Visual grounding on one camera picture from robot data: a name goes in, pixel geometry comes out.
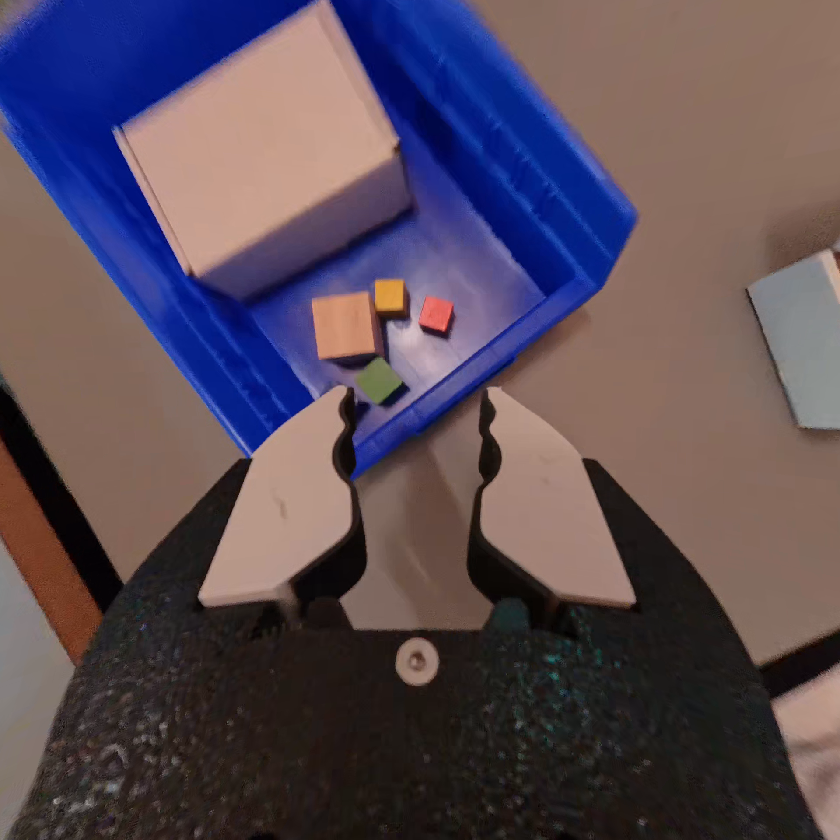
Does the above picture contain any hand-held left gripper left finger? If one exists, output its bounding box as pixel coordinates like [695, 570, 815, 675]
[197, 385, 368, 624]

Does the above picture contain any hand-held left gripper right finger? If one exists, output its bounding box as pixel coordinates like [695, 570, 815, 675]
[466, 386, 637, 624]

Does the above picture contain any small green cube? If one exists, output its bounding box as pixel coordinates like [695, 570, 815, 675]
[356, 356, 405, 406]

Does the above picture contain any small red cube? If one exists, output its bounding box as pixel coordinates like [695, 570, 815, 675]
[417, 294, 455, 336]

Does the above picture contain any white cardboard mailer box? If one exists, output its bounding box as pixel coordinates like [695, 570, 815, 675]
[746, 244, 840, 432]
[113, 0, 416, 304]

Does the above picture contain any blue plastic bin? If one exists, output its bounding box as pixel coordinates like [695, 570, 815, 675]
[0, 0, 639, 478]

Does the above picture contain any plain wooden cube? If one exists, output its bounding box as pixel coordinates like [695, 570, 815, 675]
[311, 291, 387, 362]

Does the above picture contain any small yellow cube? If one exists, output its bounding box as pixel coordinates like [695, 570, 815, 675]
[373, 278, 408, 320]

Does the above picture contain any person's white shirt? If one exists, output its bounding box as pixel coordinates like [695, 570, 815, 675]
[771, 663, 840, 840]

